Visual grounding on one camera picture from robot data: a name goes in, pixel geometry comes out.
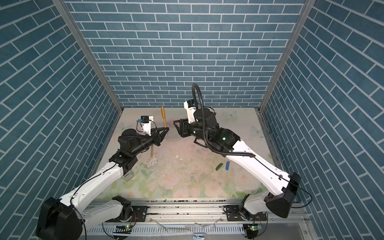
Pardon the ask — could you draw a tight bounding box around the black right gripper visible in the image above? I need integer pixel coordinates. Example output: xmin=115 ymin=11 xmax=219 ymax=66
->
xmin=173 ymin=117 xmax=211 ymax=143

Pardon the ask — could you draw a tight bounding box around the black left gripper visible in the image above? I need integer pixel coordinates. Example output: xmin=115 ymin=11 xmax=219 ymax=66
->
xmin=130 ymin=126 xmax=169 ymax=158

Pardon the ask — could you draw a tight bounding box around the tan pen cap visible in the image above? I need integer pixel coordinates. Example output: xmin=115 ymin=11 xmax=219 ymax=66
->
xmin=161 ymin=107 xmax=166 ymax=119

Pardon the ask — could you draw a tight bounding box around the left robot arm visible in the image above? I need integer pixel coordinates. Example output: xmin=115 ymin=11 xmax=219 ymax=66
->
xmin=36 ymin=128 xmax=169 ymax=240

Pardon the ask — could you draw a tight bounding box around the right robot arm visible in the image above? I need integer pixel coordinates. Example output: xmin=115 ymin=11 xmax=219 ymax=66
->
xmin=174 ymin=83 xmax=301 ymax=220

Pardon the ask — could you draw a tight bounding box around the green pen cap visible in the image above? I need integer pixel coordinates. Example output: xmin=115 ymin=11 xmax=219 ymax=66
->
xmin=215 ymin=163 xmax=223 ymax=171

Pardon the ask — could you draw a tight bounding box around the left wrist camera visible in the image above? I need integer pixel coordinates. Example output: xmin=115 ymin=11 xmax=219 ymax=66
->
xmin=136 ymin=116 xmax=157 ymax=136

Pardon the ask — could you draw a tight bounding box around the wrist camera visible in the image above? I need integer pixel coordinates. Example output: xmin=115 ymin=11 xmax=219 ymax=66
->
xmin=184 ymin=99 xmax=199 ymax=124
xmin=136 ymin=116 xmax=157 ymax=136

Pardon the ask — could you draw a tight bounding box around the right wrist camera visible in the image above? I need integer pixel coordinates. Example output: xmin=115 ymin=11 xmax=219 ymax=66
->
xmin=184 ymin=99 xmax=199 ymax=124

